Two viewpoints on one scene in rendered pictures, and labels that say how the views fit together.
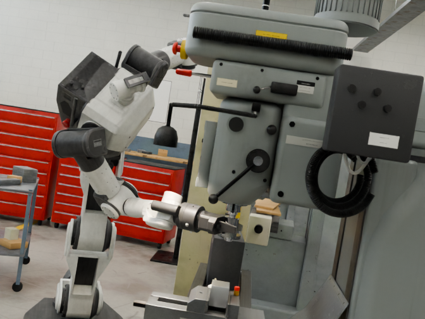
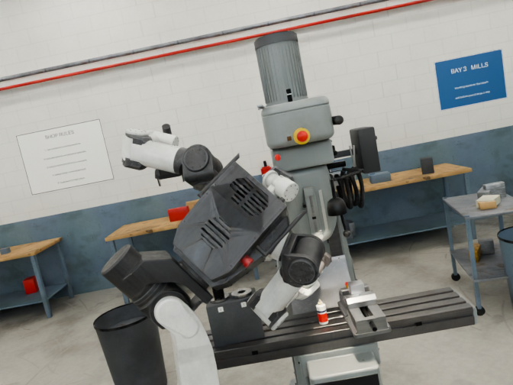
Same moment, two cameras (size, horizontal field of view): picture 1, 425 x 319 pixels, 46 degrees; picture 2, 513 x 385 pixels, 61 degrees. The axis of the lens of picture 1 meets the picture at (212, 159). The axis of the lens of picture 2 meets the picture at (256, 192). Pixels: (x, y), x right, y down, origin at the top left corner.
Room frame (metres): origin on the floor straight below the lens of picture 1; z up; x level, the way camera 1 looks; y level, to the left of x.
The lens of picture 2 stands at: (1.85, 1.74, 1.82)
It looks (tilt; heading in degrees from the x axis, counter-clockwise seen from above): 8 degrees down; 269
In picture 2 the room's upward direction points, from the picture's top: 11 degrees counter-clockwise
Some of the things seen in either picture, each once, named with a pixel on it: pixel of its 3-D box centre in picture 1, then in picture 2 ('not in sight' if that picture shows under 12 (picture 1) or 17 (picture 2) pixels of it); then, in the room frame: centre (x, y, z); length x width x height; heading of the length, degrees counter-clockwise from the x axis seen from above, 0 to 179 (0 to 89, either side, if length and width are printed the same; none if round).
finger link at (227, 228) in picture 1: (226, 228); not in sight; (1.57, -0.08, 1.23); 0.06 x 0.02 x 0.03; 66
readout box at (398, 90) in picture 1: (371, 114); (365, 149); (1.24, -0.37, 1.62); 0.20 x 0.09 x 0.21; 86
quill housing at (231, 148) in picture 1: (243, 152); (309, 202); (1.59, -0.09, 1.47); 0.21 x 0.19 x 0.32; 176
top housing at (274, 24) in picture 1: (264, 45); (294, 123); (1.59, -0.10, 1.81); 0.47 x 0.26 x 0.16; 86
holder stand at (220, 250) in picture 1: (224, 255); (234, 315); (2.00, -0.11, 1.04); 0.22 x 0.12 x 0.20; 1
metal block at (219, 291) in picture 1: (219, 293); (356, 289); (1.46, -0.08, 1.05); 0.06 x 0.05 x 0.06; 178
